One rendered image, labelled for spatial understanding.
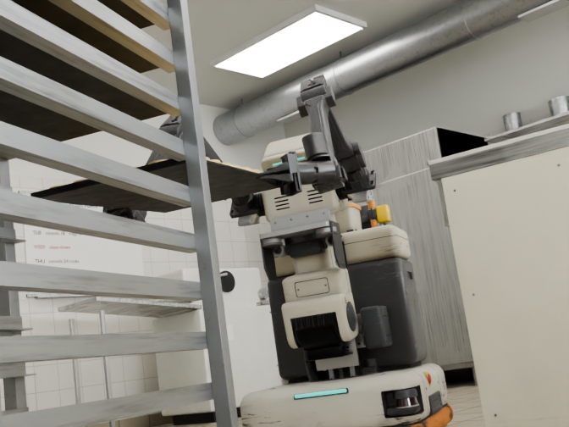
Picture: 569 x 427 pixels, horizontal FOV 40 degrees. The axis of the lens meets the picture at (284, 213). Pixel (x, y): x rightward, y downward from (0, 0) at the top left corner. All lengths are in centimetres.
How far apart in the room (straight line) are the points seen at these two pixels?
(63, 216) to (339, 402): 168
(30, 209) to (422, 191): 552
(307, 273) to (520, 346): 83
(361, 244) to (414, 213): 353
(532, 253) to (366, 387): 71
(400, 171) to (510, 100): 121
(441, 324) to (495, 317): 403
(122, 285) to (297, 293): 159
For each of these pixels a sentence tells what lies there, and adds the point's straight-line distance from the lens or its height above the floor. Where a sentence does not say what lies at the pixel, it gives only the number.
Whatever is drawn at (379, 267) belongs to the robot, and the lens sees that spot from 294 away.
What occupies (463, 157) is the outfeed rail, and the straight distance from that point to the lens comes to 240.
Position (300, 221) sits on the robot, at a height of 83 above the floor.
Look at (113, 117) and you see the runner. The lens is 130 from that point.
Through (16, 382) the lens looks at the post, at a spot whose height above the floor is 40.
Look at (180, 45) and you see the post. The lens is 156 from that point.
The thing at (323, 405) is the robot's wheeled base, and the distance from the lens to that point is 267.
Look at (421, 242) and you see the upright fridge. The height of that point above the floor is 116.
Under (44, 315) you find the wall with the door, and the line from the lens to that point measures 647.
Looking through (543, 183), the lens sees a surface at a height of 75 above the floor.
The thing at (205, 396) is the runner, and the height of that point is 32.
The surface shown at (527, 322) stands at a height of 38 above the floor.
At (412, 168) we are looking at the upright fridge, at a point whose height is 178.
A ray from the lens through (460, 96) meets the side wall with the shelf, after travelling 745.
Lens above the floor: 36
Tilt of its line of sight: 11 degrees up
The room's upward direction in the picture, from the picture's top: 8 degrees counter-clockwise
